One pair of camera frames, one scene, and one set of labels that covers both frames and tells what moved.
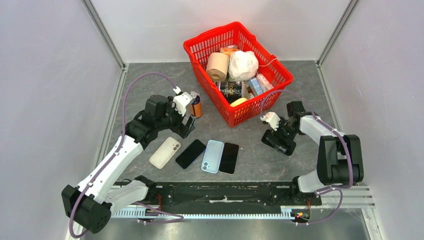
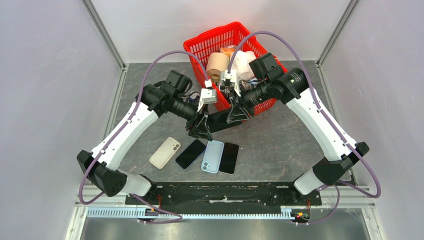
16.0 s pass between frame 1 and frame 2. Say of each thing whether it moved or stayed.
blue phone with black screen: stayed
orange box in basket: stayed
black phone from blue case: stayed
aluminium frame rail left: stayed
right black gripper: moved
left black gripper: moved
